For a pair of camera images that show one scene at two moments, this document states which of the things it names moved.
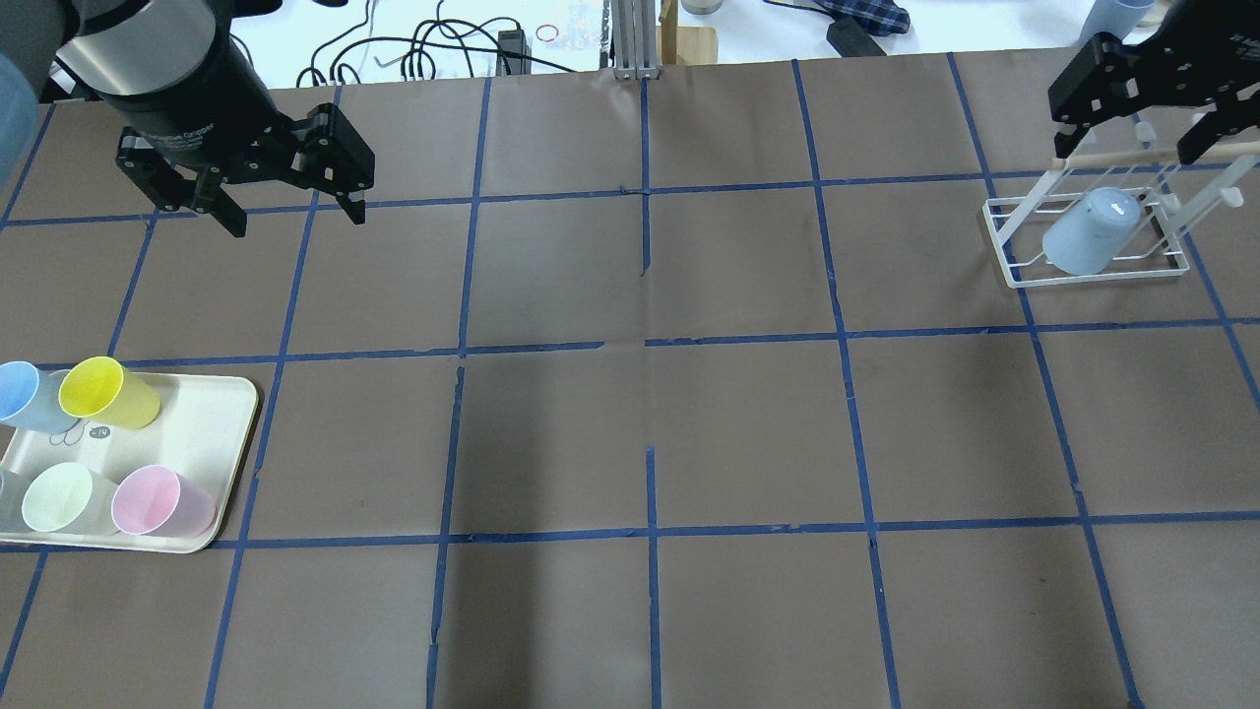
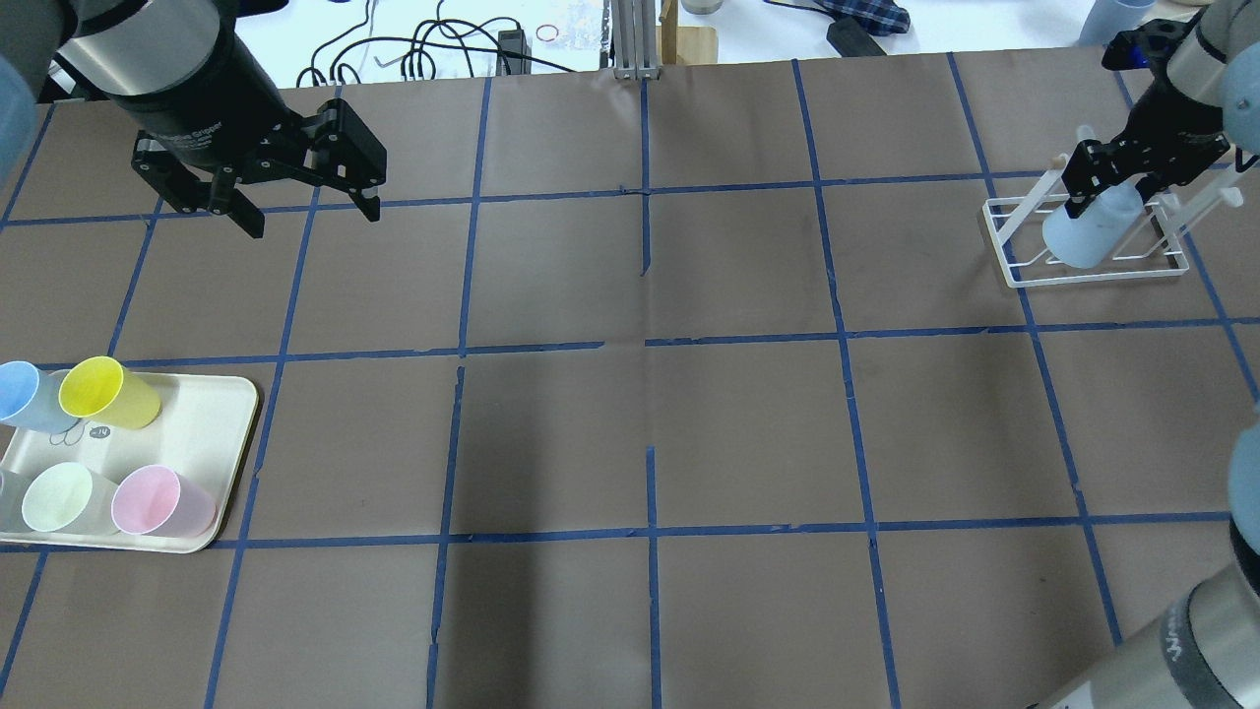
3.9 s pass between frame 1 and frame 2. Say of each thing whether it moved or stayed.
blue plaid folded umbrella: stayed
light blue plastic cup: stayed
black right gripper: moved
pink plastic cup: stayed
